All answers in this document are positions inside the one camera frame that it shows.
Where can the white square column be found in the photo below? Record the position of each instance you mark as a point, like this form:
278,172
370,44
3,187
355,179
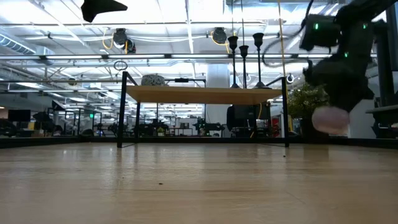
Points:
217,81

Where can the black box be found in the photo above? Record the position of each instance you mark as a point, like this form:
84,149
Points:
245,119

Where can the black background monitor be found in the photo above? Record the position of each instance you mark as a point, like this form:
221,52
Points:
18,115

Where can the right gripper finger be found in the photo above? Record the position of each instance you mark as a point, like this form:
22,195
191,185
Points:
333,101
349,104

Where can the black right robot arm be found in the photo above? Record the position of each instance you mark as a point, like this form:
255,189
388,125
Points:
357,34

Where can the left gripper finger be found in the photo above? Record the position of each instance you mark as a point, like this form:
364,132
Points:
96,7

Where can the wooden shelf with black legs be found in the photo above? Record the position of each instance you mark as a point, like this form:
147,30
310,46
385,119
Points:
202,95

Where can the black candlestick holder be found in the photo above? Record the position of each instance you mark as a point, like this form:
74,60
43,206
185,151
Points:
243,50
233,42
258,39

